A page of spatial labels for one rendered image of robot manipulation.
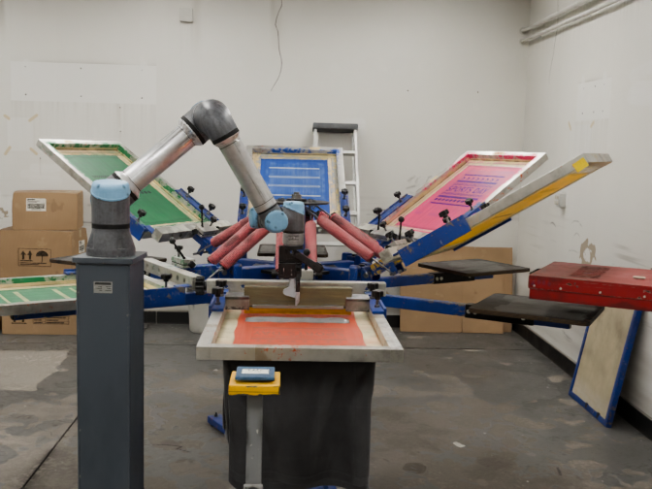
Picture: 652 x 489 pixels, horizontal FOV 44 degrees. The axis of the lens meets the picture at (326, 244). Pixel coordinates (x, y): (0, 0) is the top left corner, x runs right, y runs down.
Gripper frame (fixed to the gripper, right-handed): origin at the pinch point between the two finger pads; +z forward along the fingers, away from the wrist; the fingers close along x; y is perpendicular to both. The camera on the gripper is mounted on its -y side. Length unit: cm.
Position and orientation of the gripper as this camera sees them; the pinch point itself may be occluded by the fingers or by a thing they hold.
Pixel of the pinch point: (298, 301)
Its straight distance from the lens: 287.0
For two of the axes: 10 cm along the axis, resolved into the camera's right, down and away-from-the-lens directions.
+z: -0.2, 9.9, 1.2
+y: -10.0, -0.2, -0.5
